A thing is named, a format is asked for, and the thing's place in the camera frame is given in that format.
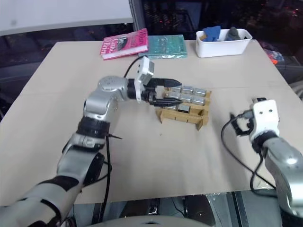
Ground wooden pallet rack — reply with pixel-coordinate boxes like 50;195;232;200
155;85;212;131

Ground colourful plastic bag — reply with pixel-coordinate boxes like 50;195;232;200
265;49;285;66

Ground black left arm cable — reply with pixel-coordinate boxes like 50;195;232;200
102;55;145;215

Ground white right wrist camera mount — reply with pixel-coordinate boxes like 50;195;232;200
248;96;280;140

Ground grey cloth item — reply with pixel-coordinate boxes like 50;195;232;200
224;26;246;42

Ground grey rounded robot torso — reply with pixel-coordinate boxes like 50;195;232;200
93;211;217;227

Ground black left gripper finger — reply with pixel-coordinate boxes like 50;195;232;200
162;79;183;88
152;97;184;107

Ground white board panel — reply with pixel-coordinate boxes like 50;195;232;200
0;0;134;36

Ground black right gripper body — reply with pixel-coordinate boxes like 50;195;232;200
242;109;255;136

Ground teal book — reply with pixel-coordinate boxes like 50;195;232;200
138;34;188;60

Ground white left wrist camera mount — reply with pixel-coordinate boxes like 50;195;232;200
134;56;156;103

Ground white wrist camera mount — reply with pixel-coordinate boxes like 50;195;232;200
248;96;280;140
134;56;156;103

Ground black cables under table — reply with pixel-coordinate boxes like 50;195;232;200
165;196;190;217

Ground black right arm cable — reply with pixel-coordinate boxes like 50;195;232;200
221;111;277;198

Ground white plastic bin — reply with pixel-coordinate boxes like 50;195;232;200
195;28;253;58

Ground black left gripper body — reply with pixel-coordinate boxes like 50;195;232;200
141;78;164;105

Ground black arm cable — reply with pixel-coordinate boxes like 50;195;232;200
221;111;277;198
102;55;145;215

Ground grey window frame post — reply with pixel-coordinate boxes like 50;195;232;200
129;0;145;32

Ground pink book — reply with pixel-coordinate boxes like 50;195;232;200
99;28;149;61

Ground blue foam pieces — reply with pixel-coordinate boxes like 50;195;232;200
202;26;222;43

